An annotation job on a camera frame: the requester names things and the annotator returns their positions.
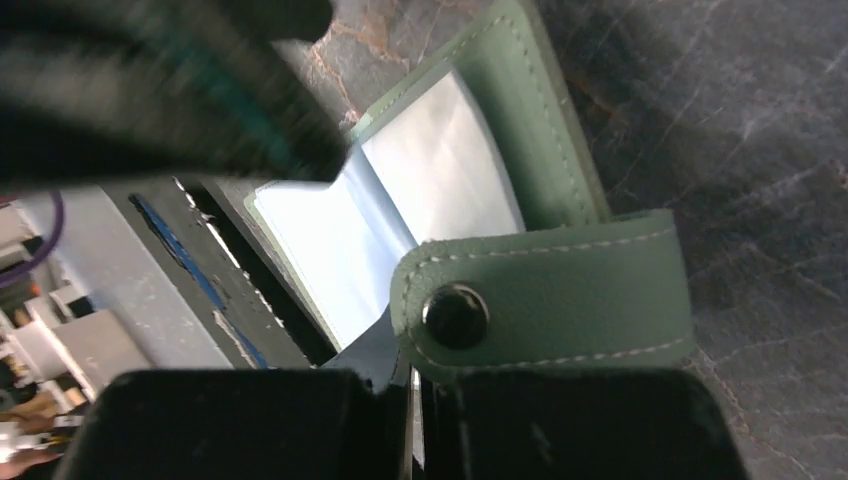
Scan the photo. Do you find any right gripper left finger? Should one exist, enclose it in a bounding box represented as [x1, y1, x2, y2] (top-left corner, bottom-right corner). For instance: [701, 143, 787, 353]
[56, 369, 412, 479]

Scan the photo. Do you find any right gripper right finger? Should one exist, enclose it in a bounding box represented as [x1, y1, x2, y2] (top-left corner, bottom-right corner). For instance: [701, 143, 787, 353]
[423, 368, 748, 479]

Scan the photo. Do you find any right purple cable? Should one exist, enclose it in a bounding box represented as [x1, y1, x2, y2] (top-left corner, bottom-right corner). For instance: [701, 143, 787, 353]
[0, 192, 66, 289]

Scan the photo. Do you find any green leather card holder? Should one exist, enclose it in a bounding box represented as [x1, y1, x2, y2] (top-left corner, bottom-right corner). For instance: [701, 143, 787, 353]
[245, 1, 694, 381]

